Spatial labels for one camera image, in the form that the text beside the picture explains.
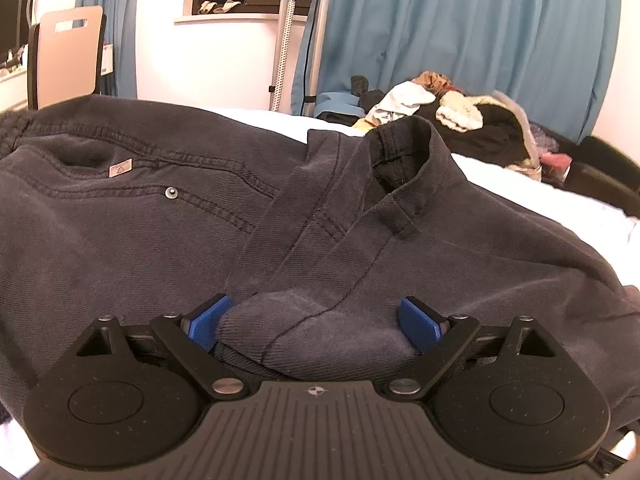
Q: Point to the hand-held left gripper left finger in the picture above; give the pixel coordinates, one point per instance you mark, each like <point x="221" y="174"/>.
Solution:
<point x="210" y="317"/>

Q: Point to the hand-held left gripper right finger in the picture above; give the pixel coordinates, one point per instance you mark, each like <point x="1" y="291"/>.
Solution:
<point x="417" y="320"/>

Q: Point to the black pants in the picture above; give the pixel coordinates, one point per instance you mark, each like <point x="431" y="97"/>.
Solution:
<point x="150" y="220"/>

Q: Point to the pastel printed bed blanket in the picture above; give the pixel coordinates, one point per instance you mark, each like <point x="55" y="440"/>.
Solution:
<point x="525" y="195"/>

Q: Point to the pink cloth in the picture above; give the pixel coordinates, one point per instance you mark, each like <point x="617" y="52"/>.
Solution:
<point x="557" y="161"/>

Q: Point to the pale yellow knit cloth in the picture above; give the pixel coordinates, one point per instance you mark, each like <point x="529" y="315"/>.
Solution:
<point x="460" y="112"/>

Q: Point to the white garment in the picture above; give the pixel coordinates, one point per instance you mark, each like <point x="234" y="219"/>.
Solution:
<point x="400" y="102"/>

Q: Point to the clear plastic bag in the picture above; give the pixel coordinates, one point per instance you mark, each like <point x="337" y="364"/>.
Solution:
<point x="544" y="139"/>

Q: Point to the black leather sofa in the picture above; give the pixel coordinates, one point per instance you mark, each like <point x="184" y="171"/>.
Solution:
<point x="600" y="170"/>

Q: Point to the brown patterned cloth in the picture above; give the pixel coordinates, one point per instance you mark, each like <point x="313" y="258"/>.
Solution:
<point x="431" y="81"/>

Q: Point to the garment steamer stand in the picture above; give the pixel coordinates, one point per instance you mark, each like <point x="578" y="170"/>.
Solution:
<point x="285" y="50"/>

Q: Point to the beige chair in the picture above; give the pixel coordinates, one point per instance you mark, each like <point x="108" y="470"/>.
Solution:
<point x="65" y="60"/>

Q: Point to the narrow blue curtain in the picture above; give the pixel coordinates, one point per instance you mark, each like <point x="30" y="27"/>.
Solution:
<point x="122" y="35"/>

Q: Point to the wide blue curtain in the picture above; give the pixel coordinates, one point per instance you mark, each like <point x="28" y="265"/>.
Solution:
<point x="475" y="25"/>

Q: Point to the white dresser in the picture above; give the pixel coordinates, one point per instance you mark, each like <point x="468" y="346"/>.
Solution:
<point x="12" y="90"/>

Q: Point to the beige cloth on sill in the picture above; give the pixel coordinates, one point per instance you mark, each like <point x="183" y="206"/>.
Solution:
<point x="220" y="7"/>

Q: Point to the black framed wavy mirror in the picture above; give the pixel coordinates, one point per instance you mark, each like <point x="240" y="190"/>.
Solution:
<point x="15" y="15"/>

